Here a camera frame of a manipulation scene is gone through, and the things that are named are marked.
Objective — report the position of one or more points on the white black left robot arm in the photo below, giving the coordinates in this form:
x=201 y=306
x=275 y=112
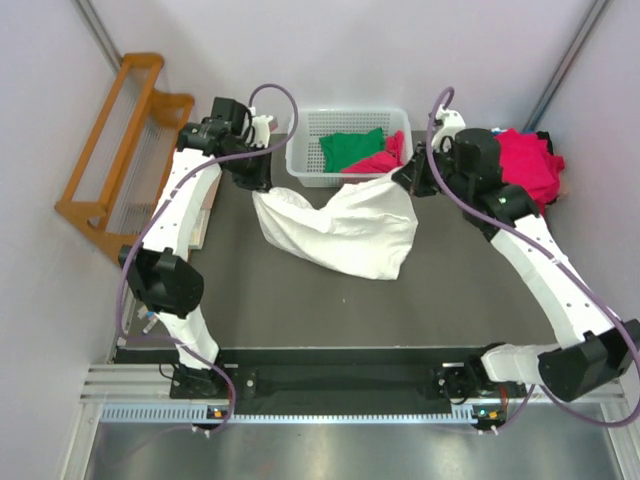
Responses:
x=157 y=268

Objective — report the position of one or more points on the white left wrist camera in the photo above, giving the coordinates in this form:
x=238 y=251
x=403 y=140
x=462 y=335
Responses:
x=262 y=126

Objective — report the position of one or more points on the yellow picture book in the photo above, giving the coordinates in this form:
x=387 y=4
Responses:
x=199 y=230

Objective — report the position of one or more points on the brown cardboard sheet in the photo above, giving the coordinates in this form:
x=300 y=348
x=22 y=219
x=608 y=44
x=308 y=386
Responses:
x=209 y=198

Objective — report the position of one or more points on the aluminium frame rail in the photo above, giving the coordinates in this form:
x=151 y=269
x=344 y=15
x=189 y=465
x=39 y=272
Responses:
x=140 y=394

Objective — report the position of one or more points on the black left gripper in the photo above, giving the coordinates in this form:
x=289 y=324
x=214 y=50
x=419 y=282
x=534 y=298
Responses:
x=255 y=176

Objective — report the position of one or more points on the white t-shirt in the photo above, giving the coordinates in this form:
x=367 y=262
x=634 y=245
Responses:
x=365 y=230

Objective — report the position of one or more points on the bundle of marker pens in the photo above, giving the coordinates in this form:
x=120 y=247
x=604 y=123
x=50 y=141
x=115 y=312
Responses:
x=149 y=317

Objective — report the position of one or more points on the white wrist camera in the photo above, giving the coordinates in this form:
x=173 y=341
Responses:
x=448 y=123
x=262 y=126

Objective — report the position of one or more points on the green t-shirt in basket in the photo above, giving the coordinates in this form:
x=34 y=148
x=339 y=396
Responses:
x=341 y=150

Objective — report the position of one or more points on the white plastic laundry basket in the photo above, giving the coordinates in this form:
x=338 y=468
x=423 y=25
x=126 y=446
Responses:
x=304 y=157

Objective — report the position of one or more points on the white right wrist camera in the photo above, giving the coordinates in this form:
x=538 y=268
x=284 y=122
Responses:
x=448 y=123

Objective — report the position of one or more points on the orange wooden rack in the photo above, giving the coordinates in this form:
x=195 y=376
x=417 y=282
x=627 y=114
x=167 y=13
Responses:
x=118 y=179

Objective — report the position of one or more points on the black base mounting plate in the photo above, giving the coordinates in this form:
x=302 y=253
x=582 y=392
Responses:
x=342 y=381

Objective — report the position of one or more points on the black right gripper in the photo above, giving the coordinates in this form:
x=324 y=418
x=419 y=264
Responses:
x=411 y=176

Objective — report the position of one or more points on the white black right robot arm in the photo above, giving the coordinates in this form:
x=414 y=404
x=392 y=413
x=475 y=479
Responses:
x=593 y=346

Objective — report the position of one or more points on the stack of folded pink shirts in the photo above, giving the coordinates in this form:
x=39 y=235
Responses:
x=525 y=162

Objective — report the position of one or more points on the black folded shirt under stack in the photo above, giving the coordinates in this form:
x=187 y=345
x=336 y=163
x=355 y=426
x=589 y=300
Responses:
x=544 y=136

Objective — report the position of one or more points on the pink t-shirt in basket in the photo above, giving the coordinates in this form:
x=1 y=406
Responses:
x=382 y=162

